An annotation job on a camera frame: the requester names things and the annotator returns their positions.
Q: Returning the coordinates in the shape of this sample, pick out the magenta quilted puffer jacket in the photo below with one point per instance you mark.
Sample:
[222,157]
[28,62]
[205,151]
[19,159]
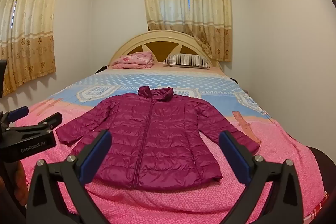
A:
[157,140]

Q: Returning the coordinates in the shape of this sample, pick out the beige floral curtain with valance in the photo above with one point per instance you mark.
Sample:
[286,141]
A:
[170,3]
[26,29]

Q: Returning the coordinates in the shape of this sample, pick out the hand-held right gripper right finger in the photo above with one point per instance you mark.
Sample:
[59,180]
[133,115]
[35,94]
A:
[233,153]

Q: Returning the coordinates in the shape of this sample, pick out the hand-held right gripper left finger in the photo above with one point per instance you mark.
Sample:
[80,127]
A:
[96,156]

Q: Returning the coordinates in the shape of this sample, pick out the bed with blue-pink bedspread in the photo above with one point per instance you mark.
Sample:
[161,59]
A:
[189,203]

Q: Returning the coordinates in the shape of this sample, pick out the striped pillow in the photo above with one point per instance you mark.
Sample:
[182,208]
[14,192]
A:
[187,60]

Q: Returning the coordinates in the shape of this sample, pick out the person's left hand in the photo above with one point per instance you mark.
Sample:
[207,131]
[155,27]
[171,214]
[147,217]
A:
[21,182]

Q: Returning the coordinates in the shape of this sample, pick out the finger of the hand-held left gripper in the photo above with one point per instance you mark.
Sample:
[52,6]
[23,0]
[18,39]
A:
[17,111]
[47,121]

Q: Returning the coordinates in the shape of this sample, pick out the cream bed headboard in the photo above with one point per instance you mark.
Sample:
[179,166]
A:
[136,40]

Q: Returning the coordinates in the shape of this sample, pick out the folded pink floral blanket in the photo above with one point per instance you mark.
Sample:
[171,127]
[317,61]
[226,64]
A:
[132,60]

